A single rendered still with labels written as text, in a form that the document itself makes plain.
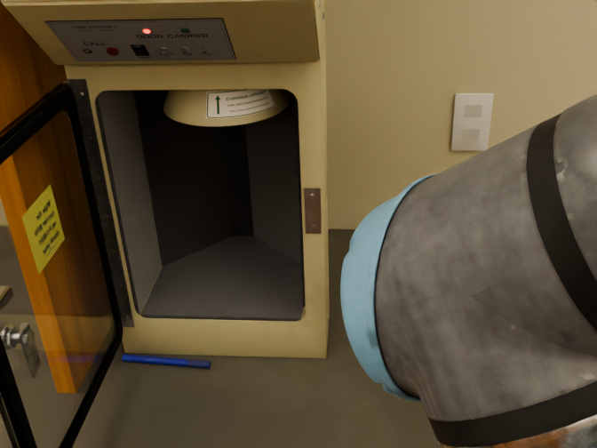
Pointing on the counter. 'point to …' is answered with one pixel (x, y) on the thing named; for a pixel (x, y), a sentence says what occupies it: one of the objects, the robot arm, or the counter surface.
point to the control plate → (114, 29)
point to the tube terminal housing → (258, 74)
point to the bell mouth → (224, 106)
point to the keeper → (313, 210)
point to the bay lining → (197, 183)
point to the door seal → (102, 257)
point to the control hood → (294, 47)
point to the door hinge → (102, 196)
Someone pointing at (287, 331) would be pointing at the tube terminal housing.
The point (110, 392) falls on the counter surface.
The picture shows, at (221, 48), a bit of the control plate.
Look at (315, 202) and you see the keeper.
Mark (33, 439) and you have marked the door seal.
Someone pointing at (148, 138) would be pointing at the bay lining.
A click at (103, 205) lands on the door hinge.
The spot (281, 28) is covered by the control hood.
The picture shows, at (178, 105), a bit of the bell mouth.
